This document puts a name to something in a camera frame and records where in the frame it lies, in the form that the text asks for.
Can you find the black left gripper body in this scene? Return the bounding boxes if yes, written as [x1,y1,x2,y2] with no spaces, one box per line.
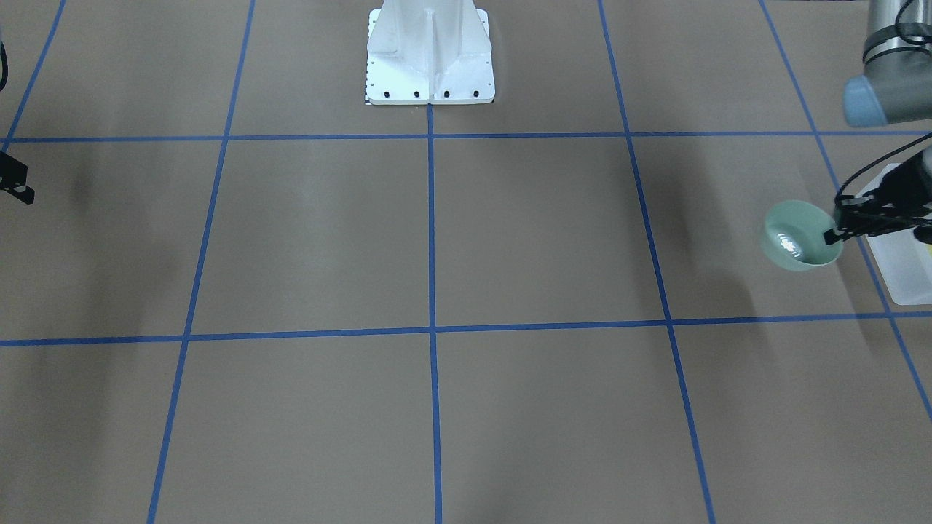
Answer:
[863,149,931,245]

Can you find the mint green bowl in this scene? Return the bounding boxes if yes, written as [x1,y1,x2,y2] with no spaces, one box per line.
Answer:
[757,200,843,272]

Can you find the translucent white plastic box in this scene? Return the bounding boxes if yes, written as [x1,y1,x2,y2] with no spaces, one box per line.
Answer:
[851,163,932,306]

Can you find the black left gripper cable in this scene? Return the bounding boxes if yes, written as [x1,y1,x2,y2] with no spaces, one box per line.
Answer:
[832,131,932,205]

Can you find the white metal camera stand base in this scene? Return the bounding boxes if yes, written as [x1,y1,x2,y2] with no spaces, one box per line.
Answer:
[364,1,496,106]

